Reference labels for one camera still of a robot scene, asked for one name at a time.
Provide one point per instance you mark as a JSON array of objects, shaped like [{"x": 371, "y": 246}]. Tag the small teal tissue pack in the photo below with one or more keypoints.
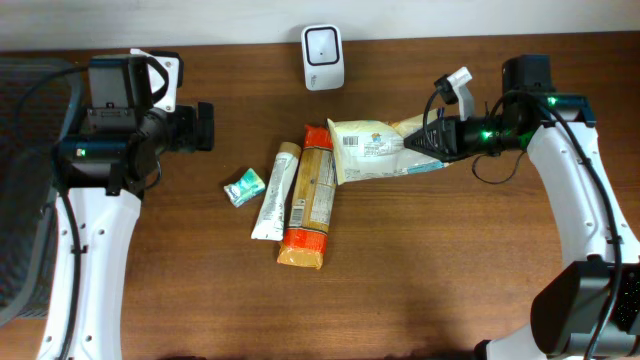
[{"x": 247, "y": 187}]

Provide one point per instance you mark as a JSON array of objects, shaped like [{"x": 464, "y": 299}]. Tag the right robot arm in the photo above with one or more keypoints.
[{"x": 591, "y": 309}]

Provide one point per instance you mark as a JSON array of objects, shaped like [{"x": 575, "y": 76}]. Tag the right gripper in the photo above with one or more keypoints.
[{"x": 447, "y": 136}]

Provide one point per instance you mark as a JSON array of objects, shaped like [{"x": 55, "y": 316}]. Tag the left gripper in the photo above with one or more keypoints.
[{"x": 203, "y": 126}]

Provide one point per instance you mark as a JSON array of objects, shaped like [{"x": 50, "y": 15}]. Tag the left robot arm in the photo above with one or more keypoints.
[{"x": 101, "y": 168}]

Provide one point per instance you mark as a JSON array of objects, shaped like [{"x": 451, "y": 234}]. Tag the white tube with tan cap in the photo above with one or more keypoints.
[{"x": 270, "y": 222}]

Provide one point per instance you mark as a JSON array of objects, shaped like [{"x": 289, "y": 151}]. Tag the grey plastic mesh basket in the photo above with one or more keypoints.
[{"x": 29, "y": 129}]

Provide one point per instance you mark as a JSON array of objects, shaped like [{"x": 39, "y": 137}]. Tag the yellow snack bag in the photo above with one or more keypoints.
[{"x": 370, "y": 149}]

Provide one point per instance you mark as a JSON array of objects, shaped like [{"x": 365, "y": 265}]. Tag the orange spaghetti packet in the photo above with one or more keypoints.
[{"x": 306, "y": 235}]

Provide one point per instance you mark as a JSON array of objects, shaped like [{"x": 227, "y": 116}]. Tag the white barcode scanner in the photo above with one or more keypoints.
[{"x": 323, "y": 57}]

